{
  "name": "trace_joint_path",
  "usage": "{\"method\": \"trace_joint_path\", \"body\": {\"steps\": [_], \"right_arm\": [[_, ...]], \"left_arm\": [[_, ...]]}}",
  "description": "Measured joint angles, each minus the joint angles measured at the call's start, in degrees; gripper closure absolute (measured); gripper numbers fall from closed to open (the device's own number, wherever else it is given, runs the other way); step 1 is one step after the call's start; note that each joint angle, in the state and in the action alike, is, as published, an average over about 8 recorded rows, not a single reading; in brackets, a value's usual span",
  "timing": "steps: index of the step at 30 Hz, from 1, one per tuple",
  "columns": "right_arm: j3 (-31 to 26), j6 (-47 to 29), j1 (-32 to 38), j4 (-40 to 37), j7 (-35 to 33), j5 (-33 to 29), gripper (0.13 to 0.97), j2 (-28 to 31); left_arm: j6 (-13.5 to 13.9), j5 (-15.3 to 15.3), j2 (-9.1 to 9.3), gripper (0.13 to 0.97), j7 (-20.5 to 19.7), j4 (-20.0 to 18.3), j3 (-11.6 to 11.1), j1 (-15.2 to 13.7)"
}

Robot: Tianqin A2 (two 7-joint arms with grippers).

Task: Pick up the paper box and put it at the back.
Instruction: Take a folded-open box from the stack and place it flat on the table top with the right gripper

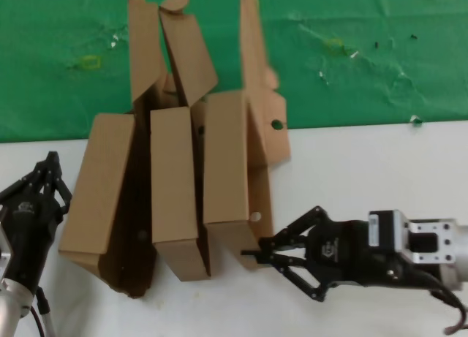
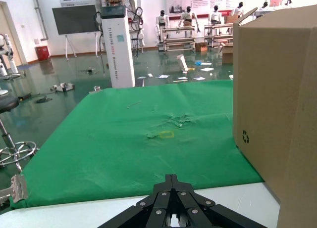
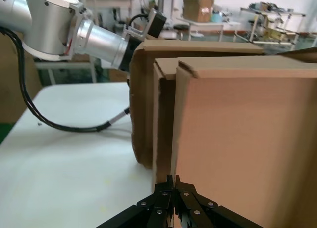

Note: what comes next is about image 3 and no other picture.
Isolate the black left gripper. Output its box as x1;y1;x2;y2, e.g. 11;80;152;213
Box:
120;39;144;73

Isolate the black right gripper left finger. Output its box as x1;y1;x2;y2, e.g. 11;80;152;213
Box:
95;175;175;228

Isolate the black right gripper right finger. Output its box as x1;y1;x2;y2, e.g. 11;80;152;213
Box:
174;175;264;228

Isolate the brown paper box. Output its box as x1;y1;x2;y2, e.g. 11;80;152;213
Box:
171;55;317;228
151;56;193;184
142;39;264;168

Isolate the background cardboard box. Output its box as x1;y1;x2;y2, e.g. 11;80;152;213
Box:
182;0;215;23

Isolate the black round stool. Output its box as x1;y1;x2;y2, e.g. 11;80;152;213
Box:
174;25;189;41

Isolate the large open cardboard carton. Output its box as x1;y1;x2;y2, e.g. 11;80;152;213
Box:
126;48;317;169

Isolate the white background table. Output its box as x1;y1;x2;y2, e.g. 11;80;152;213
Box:
177;16;242;42

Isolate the brown cardboard sheet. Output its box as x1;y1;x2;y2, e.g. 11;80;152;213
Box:
0;31;42;125

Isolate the metal pipe rack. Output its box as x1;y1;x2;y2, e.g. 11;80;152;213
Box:
234;1;308;45

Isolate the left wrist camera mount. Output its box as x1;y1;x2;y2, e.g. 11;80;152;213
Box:
123;8;167;40

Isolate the white frame table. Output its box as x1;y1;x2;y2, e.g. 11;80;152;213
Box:
34;53;100;87

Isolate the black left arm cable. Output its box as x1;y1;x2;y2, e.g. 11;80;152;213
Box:
0;27;131;134

